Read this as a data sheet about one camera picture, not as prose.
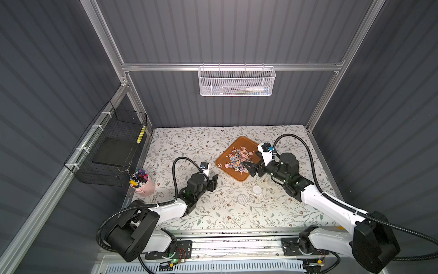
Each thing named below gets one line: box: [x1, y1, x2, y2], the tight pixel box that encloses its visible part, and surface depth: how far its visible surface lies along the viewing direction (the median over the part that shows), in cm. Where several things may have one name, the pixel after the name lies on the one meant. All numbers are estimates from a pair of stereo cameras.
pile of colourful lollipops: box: [217, 146, 255, 175], surface depth 107 cm
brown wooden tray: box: [215, 135, 263, 183], surface depth 106 cm
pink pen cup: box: [129, 168, 156, 197], surface depth 84 cm
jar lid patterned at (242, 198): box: [237, 194, 249, 205], surface depth 89 cm
